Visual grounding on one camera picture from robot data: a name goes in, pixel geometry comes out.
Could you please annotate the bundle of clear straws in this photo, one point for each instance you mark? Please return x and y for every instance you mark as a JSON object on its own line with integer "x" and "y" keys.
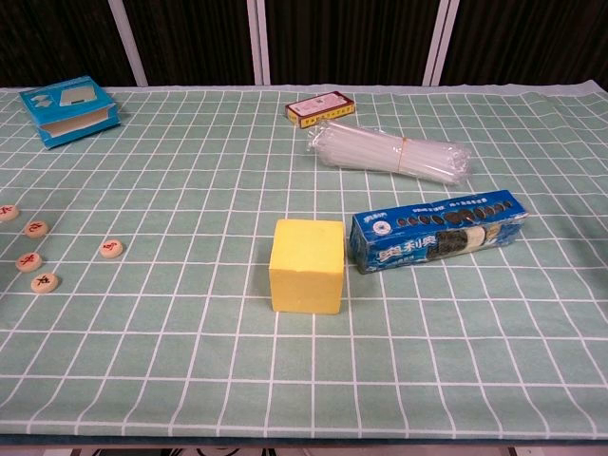
{"x": 380, "y": 152}

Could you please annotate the yellow foam cube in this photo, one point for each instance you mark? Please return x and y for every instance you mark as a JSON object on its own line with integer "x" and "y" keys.
{"x": 304, "y": 266}

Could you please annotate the red flat card box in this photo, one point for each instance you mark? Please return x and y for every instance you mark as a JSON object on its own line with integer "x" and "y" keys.
{"x": 318, "y": 107}

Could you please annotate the blue kitchen scale box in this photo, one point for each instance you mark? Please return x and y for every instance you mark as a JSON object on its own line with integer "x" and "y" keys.
{"x": 62, "y": 95}

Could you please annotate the dark folding partition screen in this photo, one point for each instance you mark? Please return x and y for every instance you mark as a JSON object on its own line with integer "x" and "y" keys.
{"x": 190, "y": 38}

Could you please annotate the blue Oreo cookie box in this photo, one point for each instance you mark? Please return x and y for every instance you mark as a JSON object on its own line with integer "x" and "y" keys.
{"x": 427, "y": 228}

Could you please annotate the green checked tablecloth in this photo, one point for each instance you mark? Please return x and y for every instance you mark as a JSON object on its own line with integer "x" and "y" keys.
{"x": 190, "y": 190}

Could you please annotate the wooden Chinese chess piece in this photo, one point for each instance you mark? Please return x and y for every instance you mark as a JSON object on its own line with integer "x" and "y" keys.
{"x": 36, "y": 229}
{"x": 111, "y": 249}
{"x": 28, "y": 261}
{"x": 45, "y": 283}
{"x": 8, "y": 214}

